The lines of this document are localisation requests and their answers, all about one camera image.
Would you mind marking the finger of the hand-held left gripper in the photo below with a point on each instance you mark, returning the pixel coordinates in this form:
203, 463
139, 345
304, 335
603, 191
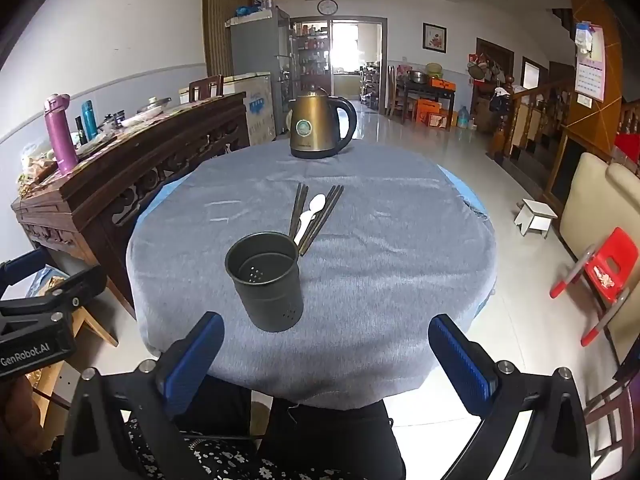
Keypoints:
25, 262
82, 287

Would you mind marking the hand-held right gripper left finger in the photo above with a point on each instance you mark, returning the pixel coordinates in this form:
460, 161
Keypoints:
192, 355

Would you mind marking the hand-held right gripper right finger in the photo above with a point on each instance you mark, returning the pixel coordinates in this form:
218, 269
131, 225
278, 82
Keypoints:
462, 365

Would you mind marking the dark metal utensil holder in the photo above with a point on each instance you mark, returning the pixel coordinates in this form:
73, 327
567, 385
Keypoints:
270, 300

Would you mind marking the white plastic spoon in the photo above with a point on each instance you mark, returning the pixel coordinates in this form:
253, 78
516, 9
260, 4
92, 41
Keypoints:
317, 203
305, 221

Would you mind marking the light wooden stool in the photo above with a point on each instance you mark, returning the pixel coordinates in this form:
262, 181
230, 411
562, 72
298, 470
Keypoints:
90, 325

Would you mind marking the carved dark wooden sideboard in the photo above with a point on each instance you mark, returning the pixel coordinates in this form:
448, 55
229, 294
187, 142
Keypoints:
100, 195

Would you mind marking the dark floral garment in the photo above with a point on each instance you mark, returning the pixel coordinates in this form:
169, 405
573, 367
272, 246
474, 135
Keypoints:
210, 460

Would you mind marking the grey tablecloth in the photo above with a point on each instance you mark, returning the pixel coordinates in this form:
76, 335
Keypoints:
375, 285

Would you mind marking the purple thermos bottle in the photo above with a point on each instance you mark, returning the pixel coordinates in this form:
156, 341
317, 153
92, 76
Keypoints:
62, 145

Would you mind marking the black bottle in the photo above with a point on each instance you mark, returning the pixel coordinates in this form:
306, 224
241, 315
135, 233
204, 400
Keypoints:
80, 132

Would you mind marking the brown wooden chair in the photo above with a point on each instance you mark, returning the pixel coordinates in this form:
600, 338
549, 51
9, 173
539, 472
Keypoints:
607, 410

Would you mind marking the teal bottle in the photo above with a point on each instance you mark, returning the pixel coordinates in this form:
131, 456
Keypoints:
90, 122

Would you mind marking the black trousers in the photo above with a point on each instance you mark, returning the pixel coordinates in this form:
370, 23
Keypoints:
325, 440

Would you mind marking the small white stool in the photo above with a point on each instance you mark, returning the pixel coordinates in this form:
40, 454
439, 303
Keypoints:
537, 210

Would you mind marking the blue undercloth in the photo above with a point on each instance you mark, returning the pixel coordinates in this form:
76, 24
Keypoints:
462, 185

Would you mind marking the red plastic child chair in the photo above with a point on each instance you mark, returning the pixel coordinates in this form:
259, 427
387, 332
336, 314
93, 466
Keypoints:
610, 260

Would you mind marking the metal pot lid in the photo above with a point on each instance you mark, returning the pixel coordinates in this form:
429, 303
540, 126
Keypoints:
152, 105

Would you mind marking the beige sofa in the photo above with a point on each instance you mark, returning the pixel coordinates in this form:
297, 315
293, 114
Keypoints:
590, 200

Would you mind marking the dark wooden chair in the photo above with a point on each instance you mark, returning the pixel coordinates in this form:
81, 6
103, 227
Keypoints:
205, 87

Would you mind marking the orange cardboard box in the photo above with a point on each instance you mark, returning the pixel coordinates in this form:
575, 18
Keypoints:
440, 121
427, 110

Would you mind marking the blue water jug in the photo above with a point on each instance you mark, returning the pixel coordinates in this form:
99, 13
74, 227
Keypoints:
464, 117

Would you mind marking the bronze electric kettle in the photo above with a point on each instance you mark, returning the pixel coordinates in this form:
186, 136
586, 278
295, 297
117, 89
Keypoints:
312, 130

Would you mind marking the wooden stair railing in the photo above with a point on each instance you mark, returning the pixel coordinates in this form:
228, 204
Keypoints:
530, 110

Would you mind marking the dark wooden side table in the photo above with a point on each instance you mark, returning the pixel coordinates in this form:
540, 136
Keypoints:
425, 92

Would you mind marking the flat orange box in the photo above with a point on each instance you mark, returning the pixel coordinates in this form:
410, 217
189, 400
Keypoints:
442, 83

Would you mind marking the grey refrigerator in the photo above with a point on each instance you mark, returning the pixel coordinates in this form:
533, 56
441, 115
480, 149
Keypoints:
255, 50

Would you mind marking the glass shelf cabinet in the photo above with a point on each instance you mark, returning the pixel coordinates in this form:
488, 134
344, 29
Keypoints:
310, 55

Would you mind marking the framed flower picture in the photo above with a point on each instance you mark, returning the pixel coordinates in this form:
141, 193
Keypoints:
434, 37

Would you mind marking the wall calendar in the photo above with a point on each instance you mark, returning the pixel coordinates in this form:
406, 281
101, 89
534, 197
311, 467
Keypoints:
590, 70

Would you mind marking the round wall clock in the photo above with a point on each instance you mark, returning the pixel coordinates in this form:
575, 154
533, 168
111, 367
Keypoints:
328, 7

